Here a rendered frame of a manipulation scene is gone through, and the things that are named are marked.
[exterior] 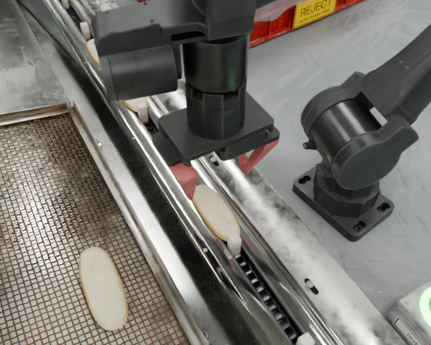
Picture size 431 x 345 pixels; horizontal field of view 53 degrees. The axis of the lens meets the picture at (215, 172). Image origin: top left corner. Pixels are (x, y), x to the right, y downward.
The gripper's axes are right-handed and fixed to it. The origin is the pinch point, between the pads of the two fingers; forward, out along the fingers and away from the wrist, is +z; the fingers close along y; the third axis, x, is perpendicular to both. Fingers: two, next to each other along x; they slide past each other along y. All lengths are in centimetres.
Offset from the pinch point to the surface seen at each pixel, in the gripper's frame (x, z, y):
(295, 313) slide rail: 15.5, 7.8, -1.2
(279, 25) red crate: -35, 9, -35
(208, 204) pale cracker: -1.8, 6.8, 0.2
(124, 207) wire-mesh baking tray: -4.3, 3.6, 10.3
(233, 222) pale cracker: 2.1, 7.0, -1.3
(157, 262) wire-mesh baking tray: 4.4, 3.7, 10.0
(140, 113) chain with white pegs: -22.6, 6.7, 0.8
